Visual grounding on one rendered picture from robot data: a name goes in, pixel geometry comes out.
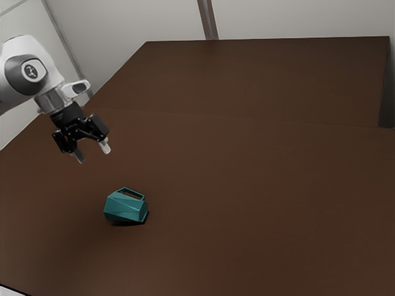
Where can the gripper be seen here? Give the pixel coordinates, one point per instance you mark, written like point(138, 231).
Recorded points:
point(68, 118)

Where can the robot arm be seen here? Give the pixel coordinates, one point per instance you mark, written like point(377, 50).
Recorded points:
point(27, 77)

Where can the teal faceted mug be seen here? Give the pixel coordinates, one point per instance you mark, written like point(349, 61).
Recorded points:
point(125, 207)

